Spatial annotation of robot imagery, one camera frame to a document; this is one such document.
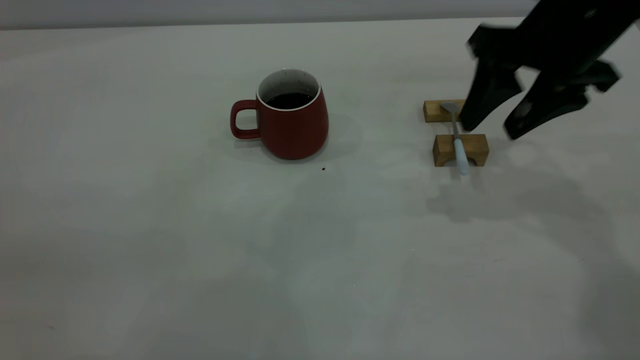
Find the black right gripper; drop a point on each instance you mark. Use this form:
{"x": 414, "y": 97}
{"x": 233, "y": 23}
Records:
{"x": 560, "y": 42}

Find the red ceramic mug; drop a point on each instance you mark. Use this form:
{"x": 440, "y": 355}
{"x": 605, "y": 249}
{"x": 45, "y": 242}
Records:
{"x": 292, "y": 132}

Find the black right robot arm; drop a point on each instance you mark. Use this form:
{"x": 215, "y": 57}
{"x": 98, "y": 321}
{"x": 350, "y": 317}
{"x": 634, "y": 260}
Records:
{"x": 622, "y": 7}

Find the arched wooden block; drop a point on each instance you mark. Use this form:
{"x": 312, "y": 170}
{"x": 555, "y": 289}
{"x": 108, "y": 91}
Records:
{"x": 477, "y": 147}

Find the flat rectangular wooden block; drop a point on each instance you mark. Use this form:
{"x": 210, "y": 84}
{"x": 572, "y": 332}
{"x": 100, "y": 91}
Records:
{"x": 432, "y": 112}

